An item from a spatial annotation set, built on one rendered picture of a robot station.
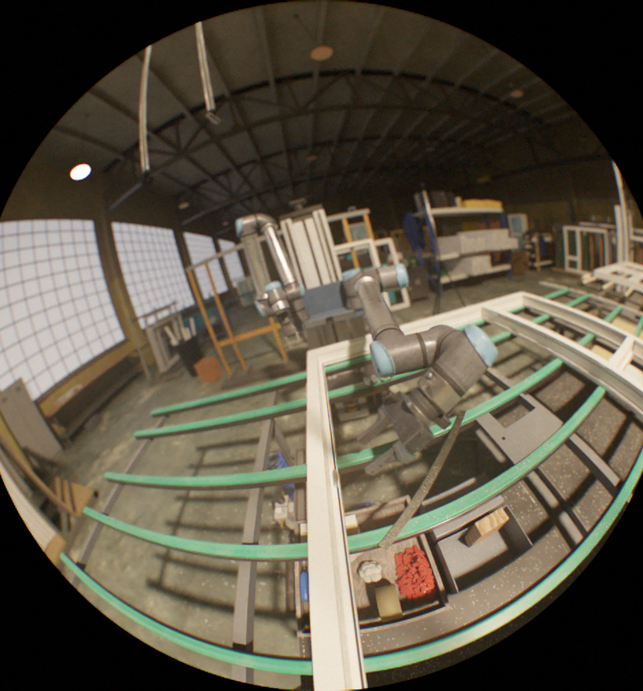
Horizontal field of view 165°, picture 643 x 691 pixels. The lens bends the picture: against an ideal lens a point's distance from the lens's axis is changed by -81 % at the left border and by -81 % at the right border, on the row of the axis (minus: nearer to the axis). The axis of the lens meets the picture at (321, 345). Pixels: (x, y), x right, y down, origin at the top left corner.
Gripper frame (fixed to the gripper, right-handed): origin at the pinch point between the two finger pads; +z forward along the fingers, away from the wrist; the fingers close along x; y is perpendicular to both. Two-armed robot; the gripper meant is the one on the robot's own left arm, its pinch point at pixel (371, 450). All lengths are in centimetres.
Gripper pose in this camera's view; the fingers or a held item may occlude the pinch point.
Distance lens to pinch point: 51.4
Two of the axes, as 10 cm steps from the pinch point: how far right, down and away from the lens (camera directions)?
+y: -7.7, -5.8, -2.7
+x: 0.5, 3.7, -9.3
